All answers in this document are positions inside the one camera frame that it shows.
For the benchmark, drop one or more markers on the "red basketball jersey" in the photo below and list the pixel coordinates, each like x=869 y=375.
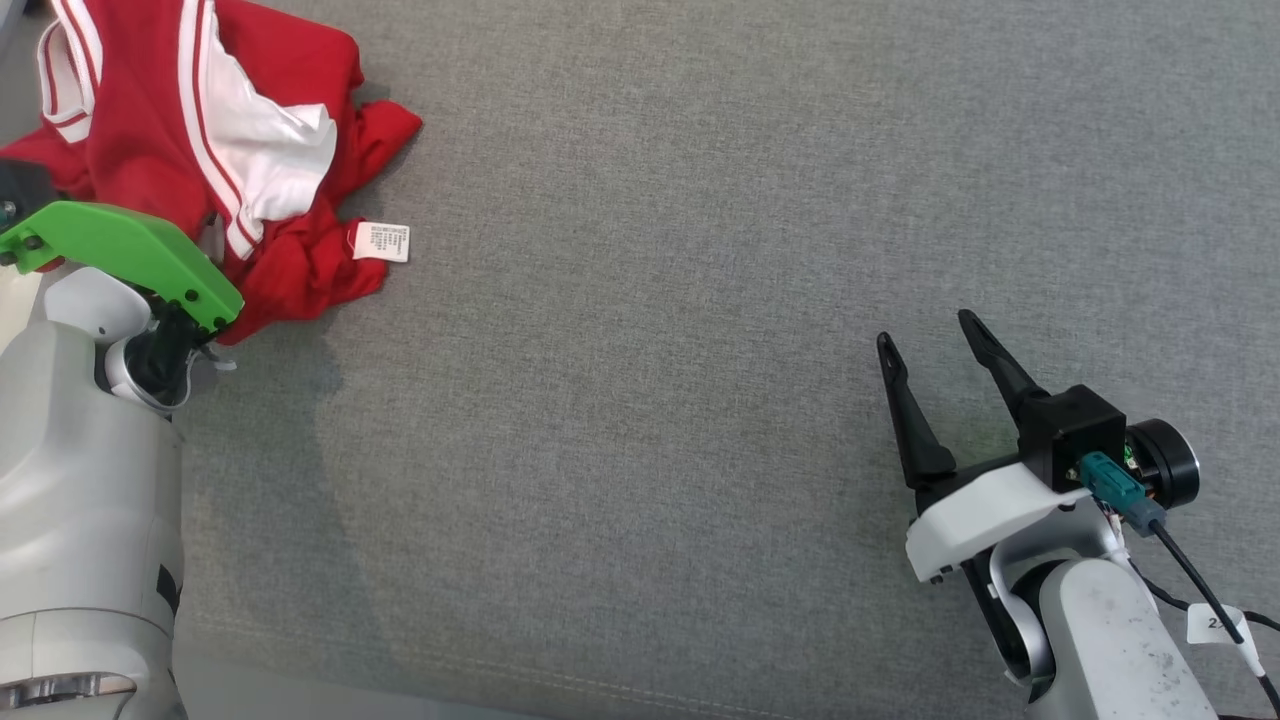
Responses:
x=300 y=270

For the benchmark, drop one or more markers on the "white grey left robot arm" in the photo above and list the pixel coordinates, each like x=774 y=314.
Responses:
x=80 y=480

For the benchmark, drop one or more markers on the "teal right camera connector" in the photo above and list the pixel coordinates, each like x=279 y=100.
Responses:
x=1110 y=485

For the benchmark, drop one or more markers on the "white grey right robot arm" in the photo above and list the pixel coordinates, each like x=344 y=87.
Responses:
x=1110 y=640

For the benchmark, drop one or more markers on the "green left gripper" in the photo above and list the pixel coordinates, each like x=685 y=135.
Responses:
x=130 y=245

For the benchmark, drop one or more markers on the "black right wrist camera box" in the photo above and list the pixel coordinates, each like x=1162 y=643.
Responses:
x=1075 y=430

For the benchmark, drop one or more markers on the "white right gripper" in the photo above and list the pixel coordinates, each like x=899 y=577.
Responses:
x=980 y=515

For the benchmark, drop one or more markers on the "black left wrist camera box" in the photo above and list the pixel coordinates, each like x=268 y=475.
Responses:
x=20 y=185

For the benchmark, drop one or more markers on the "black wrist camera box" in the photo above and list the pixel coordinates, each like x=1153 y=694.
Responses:
x=1075 y=430
x=20 y=185

